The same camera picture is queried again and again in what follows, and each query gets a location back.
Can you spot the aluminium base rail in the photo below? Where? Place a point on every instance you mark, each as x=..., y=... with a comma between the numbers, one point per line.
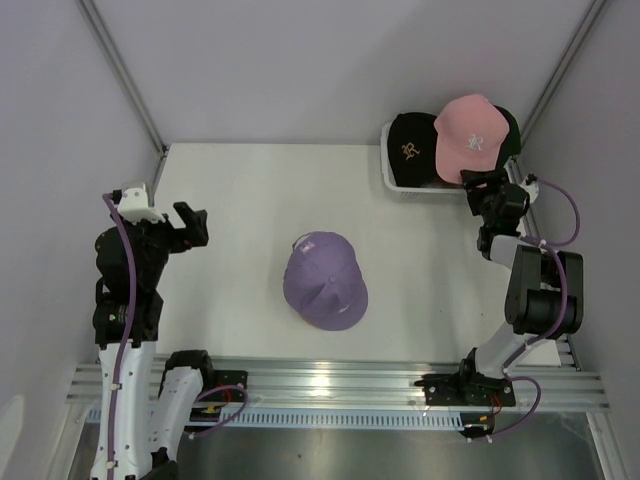
x=370, y=385

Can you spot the pink baseball cap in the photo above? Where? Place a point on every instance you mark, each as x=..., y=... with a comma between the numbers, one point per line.
x=470, y=132

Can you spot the white slotted cable duct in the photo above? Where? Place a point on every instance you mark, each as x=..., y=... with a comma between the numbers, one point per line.
x=411, y=420

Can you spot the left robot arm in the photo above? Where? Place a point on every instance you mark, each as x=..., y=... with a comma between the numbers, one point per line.
x=138, y=441

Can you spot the aluminium frame post left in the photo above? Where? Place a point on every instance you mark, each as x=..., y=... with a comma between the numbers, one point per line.
x=107, y=45

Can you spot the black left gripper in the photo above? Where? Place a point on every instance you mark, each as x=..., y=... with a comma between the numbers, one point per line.
x=195, y=233

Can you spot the black gold-logo baseball cap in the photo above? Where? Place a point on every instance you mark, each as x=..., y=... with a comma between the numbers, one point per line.
x=411, y=146

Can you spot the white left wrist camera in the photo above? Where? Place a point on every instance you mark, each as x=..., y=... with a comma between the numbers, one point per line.
x=135, y=204

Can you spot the purple LA baseball cap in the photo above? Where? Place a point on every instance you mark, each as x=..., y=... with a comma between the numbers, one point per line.
x=323, y=282

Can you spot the white plastic basket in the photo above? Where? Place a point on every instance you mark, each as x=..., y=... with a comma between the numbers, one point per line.
x=410, y=194

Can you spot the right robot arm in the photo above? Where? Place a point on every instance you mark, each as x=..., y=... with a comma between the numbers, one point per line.
x=545, y=292

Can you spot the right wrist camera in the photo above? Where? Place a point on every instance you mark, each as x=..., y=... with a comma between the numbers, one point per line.
x=531, y=186

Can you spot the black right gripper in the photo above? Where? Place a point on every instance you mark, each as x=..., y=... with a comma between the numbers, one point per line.
x=492, y=178

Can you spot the aluminium frame post right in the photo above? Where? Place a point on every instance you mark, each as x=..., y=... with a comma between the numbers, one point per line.
x=585, y=28

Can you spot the aluminium frame post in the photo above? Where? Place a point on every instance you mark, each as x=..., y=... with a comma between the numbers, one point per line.
x=107, y=45
x=585, y=28

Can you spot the dark green NY cap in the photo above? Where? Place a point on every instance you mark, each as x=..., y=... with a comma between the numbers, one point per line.
x=511, y=147

